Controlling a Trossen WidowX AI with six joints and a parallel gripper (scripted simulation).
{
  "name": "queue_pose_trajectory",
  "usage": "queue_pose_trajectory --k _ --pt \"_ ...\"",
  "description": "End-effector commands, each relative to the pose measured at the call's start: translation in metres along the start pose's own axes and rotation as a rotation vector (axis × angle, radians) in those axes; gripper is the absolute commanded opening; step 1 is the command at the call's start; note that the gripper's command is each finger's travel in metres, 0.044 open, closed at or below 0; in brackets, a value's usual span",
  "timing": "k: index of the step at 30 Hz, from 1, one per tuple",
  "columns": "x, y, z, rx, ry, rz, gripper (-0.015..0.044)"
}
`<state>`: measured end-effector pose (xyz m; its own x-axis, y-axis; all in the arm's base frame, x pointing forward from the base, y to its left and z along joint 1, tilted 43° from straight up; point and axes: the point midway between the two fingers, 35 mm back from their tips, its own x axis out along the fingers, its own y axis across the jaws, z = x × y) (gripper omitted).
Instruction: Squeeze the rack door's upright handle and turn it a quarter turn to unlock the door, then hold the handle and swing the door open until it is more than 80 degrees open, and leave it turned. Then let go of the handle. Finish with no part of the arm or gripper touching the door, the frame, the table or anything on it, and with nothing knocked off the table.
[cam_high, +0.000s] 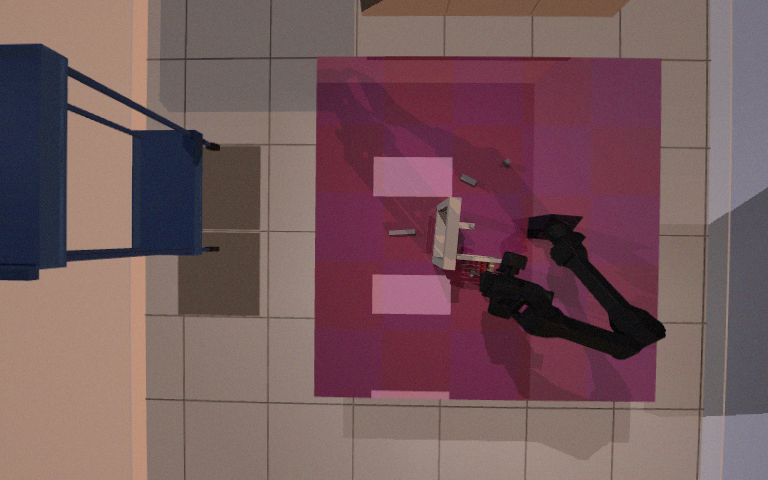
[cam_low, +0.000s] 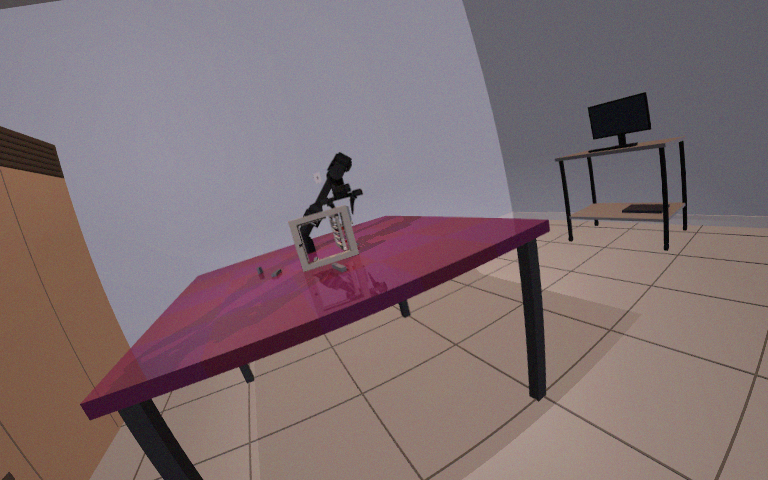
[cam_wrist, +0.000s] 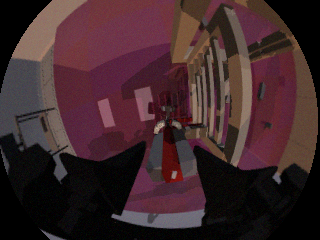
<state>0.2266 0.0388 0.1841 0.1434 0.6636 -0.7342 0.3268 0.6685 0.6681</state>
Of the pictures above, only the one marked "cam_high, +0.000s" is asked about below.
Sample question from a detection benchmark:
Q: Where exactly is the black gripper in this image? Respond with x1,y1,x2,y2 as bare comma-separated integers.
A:
488,252,528,320

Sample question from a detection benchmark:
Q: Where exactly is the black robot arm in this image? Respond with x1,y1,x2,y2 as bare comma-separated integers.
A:
479,221,666,360

